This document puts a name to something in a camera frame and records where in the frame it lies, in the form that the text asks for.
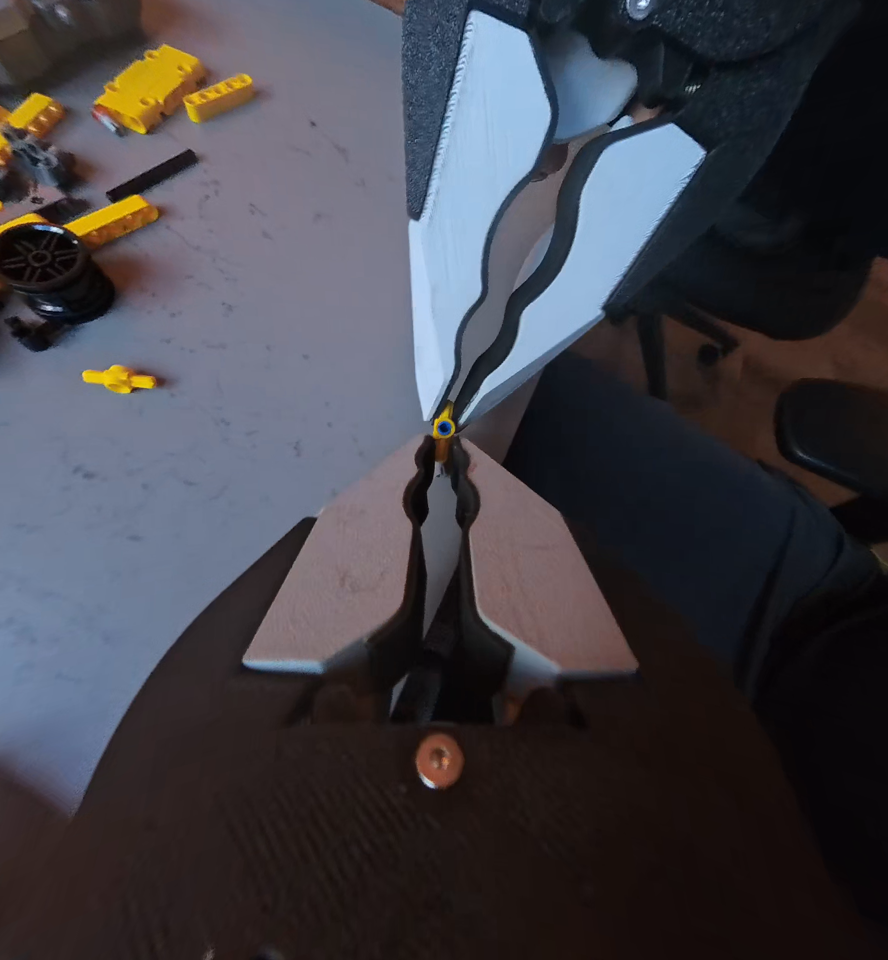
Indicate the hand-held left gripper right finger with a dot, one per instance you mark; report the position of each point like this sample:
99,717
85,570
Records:
541,585

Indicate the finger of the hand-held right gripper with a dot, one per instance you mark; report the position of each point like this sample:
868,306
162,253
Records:
624,210
481,187

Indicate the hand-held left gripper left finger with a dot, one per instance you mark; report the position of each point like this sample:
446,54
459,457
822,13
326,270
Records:
339,585

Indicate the yellow cross axle connector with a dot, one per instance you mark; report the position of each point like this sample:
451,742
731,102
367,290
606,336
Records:
444,448
119,379

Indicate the black chair base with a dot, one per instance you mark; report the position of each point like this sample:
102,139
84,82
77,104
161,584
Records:
654,345

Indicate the short yellow holed beam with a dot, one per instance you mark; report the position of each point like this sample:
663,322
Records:
218,97

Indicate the black office chair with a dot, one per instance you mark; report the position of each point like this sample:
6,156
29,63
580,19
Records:
849,442

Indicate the black axle rod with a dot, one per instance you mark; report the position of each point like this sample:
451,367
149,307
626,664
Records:
151,176

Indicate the yellow studded block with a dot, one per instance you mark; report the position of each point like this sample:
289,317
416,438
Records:
151,86

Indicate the long yellow holed beam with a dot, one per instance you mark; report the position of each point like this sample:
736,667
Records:
110,217

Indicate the black spoked wheel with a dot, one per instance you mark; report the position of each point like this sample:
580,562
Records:
46,274

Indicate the pile of building brick parts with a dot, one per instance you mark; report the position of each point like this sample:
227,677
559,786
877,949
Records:
8,150

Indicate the grey angular block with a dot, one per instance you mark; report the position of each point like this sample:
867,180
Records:
8,45

